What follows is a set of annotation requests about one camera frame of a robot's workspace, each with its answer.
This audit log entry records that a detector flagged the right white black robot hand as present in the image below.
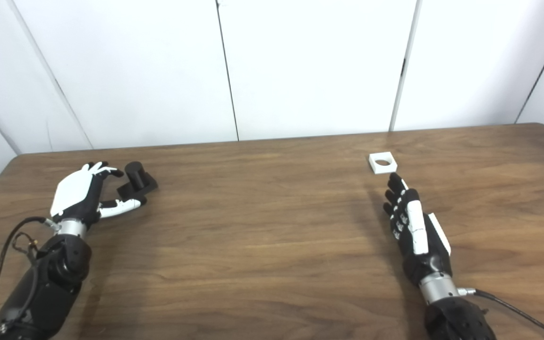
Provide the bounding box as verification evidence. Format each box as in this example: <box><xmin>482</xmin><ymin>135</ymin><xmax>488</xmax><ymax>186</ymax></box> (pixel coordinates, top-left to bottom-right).
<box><xmin>383</xmin><ymin>172</ymin><xmax>453</xmax><ymax>287</ymax></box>

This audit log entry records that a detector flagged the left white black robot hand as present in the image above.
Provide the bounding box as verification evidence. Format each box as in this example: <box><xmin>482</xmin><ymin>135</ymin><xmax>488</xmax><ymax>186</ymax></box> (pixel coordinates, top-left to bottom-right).
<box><xmin>50</xmin><ymin>161</ymin><xmax>148</xmax><ymax>225</ymax></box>

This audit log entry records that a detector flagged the black peg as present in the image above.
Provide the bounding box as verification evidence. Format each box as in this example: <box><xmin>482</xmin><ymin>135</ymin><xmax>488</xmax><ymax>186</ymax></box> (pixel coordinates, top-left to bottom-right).
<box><xmin>117</xmin><ymin>161</ymin><xmax>158</xmax><ymax>199</ymax></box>

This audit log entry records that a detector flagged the white square piece with hole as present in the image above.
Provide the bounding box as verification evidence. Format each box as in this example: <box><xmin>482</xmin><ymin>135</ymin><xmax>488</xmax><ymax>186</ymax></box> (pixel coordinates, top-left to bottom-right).
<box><xmin>368</xmin><ymin>152</ymin><xmax>398</xmax><ymax>175</ymax></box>

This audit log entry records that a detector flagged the thin left arm wire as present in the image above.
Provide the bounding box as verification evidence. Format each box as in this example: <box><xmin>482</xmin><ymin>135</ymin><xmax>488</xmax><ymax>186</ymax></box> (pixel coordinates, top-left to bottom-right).
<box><xmin>11</xmin><ymin>231</ymin><xmax>40</xmax><ymax>266</ymax></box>

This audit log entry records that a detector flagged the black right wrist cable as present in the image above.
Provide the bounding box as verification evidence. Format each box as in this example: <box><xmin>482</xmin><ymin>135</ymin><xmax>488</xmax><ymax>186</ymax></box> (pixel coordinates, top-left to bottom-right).
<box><xmin>459</xmin><ymin>287</ymin><xmax>544</xmax><ymax>340</ymax></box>

